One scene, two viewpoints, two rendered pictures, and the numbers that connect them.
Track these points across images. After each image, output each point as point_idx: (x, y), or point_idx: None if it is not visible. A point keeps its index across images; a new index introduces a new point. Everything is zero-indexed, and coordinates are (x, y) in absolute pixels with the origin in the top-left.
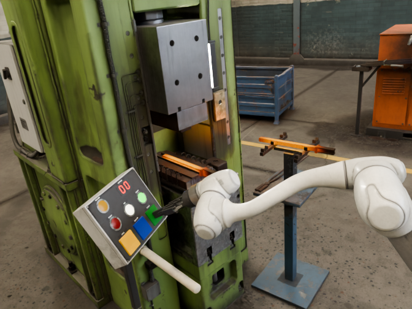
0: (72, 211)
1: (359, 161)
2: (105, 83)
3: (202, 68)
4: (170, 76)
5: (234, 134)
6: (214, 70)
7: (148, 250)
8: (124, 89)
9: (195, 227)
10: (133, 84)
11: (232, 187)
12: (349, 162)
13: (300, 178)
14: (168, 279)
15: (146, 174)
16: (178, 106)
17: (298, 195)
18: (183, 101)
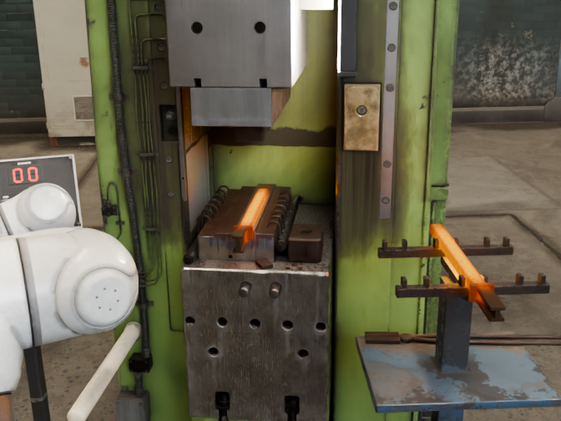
0: None
1: (73, 234)
2: (97, 3)
3: (268, 13)
4: (182, 12)
5: (408, 201)
6: (346, 32)
7: (128, 331)
8: (133, 23)
9: None
10: (154, 19)
11: (23, 215)
12: (73, 231)
13: (45, 234)
14: (181, 417)
15: (156, 194)
16: (194, 77)
17: (411, 391)
18: (209, 69)
